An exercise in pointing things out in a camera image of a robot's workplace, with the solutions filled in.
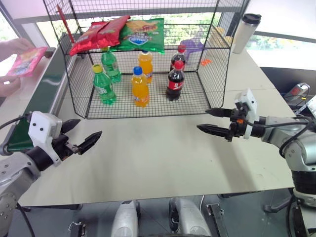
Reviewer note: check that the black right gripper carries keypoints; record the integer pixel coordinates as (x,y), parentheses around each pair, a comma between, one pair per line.
(238,127)

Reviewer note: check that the white tumbler black lid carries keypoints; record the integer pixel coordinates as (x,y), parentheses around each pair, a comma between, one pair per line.
(243,34)

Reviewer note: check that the green soda bottle yellow cap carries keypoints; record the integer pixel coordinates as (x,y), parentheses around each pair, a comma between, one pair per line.
(111,66)
(103,89)

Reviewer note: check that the person's right hand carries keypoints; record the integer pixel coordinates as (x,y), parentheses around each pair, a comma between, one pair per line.
(7,86)

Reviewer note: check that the white box with print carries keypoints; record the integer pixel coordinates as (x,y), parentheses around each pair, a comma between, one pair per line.
(309,105)

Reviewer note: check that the red flat strip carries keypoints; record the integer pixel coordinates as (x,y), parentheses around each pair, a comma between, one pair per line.
(65,23)

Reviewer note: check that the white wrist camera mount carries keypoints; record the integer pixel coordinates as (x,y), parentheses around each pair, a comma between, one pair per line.
(42,126)
(250,103)

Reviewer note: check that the small orange plastic piece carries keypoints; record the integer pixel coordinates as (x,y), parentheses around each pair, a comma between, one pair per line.
(205,62)

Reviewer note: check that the cola bottle red cap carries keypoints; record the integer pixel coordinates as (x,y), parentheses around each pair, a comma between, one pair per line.
(174,84)
(179,57)

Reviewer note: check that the purple plastic toy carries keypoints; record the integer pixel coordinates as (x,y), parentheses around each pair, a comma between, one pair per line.
(193,47)

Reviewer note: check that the green chip bag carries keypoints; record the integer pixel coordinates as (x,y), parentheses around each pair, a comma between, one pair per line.
(143,35)

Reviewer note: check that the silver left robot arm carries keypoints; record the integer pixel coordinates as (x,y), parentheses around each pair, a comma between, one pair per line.
(14,172)

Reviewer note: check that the grey rounded robot leg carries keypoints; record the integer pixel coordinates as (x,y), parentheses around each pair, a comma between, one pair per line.
(187,217)
(126,219)

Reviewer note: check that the pink snack bag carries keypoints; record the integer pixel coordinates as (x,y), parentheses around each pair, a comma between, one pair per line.
(26,63)

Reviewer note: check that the person's left hand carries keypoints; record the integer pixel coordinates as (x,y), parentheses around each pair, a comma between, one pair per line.
(13,48)

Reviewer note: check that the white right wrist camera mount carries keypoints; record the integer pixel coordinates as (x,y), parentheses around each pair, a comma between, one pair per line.
(250,103)

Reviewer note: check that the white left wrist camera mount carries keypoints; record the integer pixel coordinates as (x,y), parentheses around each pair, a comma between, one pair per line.
(42,126)

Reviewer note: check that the black grey device red label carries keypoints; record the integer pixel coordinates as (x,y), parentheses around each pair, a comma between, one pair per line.
(297,90)

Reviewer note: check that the orange soda bottle blue cap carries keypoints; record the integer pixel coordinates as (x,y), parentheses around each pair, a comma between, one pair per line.
(140,90)
(146,64)

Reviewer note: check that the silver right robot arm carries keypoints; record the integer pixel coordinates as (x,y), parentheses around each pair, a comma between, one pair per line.
(303,148)

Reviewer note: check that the green conveyor belt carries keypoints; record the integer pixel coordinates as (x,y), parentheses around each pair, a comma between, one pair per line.
(47,86)

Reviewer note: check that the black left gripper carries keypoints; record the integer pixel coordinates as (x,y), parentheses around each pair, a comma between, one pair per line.
(63,146)

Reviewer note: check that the black metal bracket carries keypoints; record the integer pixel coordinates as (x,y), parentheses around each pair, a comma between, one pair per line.
(218,219)

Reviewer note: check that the red chip bag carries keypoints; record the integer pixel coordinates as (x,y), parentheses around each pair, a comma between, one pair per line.
(112,32)
(85,40)

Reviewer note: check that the black table foot bar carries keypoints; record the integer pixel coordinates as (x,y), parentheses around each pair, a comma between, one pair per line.
(276,205)

